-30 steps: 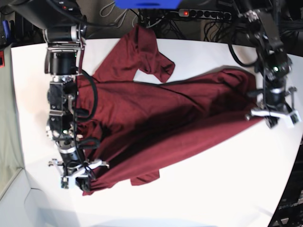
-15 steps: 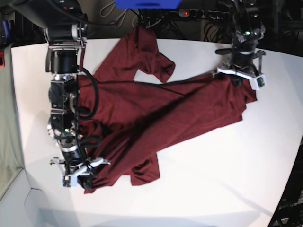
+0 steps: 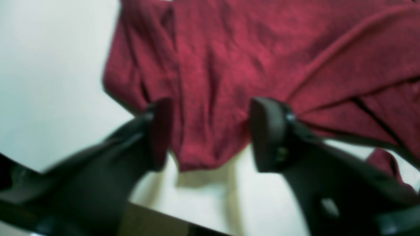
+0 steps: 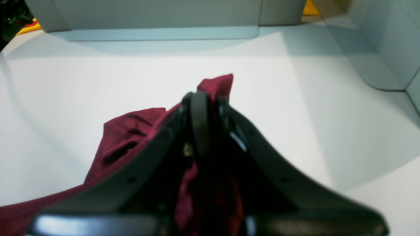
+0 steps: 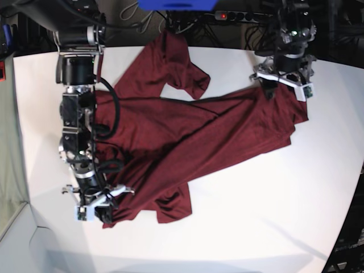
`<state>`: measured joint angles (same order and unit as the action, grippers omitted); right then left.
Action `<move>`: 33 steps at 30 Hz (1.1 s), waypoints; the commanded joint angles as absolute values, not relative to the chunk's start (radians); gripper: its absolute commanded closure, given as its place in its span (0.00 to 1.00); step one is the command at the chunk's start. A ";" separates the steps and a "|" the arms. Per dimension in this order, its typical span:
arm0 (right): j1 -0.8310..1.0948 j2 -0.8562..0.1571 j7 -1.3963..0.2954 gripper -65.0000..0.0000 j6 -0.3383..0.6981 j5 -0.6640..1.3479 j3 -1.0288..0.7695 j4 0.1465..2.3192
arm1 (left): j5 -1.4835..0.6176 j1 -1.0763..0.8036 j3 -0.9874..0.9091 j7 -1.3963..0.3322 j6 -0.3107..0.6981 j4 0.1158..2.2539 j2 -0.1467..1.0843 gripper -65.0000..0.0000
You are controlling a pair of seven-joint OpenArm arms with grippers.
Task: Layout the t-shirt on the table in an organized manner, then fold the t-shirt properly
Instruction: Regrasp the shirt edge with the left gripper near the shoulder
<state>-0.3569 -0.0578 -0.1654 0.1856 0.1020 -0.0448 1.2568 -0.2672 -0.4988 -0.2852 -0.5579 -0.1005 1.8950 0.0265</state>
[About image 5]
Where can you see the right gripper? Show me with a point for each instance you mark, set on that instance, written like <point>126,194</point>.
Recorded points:
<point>89,194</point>

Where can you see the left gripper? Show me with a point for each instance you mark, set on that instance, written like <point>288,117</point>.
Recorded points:
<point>295,73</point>

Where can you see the dark red t-shirt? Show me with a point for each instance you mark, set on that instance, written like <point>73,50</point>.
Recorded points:
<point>168,134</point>

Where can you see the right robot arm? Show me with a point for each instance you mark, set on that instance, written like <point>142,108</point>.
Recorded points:
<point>78,29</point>

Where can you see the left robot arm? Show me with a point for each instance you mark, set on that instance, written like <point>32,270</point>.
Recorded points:
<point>289,32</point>

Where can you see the black power strip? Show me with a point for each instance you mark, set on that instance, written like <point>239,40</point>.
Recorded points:
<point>241,17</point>

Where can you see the blue box at top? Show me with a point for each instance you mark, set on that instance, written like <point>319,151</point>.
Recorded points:
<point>177,5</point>

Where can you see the red black device left edge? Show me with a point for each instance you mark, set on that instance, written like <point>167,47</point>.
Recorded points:
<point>2,71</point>

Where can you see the blue bottle left edge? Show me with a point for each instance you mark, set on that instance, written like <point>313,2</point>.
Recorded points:
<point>8,35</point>

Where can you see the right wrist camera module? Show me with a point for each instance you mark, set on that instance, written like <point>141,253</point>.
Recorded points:
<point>84,213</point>

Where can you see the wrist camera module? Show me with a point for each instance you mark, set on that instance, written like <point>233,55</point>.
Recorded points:
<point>84,213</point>
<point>303,92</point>

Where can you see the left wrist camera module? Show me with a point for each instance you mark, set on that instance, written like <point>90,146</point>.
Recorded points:
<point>303,92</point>

